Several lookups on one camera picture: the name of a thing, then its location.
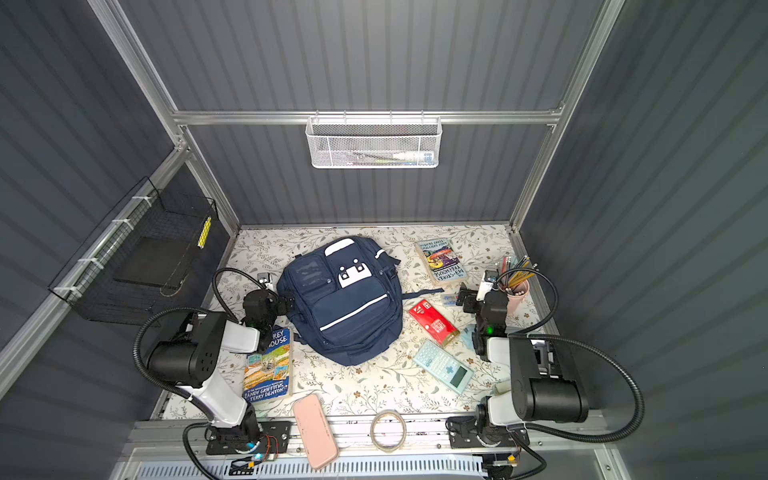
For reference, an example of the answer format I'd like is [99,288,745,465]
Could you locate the blue treehouse paperback book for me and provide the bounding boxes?
[243,328,293,403]

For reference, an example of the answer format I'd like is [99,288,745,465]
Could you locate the navy blue student backpack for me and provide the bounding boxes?
[277,236,444,366]

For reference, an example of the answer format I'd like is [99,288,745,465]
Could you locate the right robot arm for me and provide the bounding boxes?
[456,285,590,433]

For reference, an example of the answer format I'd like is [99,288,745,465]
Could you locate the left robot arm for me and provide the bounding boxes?
[132,289,294,437]

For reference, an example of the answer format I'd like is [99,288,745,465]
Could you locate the pink pencil cup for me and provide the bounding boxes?
[507,280,530,315]

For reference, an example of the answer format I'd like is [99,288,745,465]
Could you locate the bundle of coloured pencils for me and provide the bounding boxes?
[497,255,533,293]

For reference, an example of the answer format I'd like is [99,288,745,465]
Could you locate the red card box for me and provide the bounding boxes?
[408,300,459,347]

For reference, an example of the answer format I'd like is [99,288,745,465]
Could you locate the light blue calculator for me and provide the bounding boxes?
[413,340,474,394]

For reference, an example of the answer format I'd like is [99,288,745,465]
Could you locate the yellow tag on basket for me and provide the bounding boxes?
[197,216,212,249]

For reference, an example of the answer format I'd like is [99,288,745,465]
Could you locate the roll of clear tape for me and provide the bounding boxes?
[369,410,407,454]

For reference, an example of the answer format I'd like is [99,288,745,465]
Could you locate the pink pencil case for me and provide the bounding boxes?
[293,394,339,470]

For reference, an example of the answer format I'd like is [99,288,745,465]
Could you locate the pens in white basket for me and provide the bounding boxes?
[346,151,436,167]

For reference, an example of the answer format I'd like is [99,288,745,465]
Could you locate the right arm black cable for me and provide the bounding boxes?
[494,266,646,480]

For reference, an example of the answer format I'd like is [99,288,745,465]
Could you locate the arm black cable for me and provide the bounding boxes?
[132,267,268,480]
[494,266,646,480]

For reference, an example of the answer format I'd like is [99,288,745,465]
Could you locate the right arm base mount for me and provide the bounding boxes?
[445,416,530,449]

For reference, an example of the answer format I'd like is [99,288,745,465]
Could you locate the black wire basket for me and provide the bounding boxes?
[49,181,219,325]

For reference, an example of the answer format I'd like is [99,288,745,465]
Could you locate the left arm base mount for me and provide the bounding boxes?
[205,421,293,456]

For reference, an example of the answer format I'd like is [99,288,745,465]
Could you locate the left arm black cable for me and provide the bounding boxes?
[132,267,268,480]

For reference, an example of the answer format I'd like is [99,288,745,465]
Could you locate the white wire mesh basket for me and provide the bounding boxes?
[305,113,443,169]

